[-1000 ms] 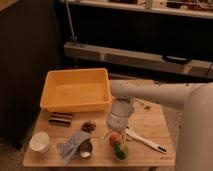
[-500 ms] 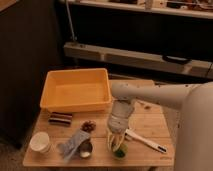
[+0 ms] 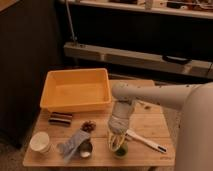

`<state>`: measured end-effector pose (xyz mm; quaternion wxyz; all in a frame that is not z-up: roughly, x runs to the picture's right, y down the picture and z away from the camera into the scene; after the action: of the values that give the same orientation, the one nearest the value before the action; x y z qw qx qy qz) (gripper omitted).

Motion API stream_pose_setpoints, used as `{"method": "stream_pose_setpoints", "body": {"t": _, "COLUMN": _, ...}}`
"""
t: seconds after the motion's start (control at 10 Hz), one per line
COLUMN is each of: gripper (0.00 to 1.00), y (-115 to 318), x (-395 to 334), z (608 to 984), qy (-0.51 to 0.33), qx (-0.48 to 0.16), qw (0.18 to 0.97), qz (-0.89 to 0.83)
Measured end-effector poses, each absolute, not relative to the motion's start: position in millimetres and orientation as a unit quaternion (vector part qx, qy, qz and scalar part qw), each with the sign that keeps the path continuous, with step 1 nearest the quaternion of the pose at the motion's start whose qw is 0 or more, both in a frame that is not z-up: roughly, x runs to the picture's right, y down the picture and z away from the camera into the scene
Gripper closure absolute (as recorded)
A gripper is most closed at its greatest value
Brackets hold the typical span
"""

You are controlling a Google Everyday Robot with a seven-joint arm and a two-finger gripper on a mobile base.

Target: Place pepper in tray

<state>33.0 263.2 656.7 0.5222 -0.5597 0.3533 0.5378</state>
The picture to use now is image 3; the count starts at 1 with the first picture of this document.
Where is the black handle on rail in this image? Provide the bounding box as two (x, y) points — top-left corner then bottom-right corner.
(162, 55), (192, 65)

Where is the white paper cup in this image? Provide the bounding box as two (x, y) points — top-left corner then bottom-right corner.
(30, 132), (51, 154)

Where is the yellow plastic tray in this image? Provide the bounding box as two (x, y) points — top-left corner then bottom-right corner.
(40, 68), (111, 113)

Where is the green round vegetable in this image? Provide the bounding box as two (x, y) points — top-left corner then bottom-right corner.
(114, 143), (128, 159)

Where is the orange pepper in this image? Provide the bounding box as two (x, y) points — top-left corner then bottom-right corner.
(112, 135), (121, 148)

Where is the dark striped block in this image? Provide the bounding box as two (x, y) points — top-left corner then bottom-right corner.
(48, 112), (72, 126)

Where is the grey metal bench rail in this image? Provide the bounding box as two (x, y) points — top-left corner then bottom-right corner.
(64, 42), (213, 79)

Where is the grey blue cloth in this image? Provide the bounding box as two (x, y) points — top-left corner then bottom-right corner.
(57, 130), (90, 163)

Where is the small metal cup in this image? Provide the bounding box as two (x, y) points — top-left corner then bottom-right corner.
(79, 140), (93, 158)

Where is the grey vertical pole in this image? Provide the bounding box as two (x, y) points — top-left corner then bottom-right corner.
(65, 0), (77, 43)

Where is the brown pine cone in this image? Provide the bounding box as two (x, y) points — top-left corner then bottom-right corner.
(81, 121), (96, 133)

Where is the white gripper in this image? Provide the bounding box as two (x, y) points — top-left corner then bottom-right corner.
(107, 115), (130, 151)

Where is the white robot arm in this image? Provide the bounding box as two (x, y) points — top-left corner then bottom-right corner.
(108, 82), (213, 171)

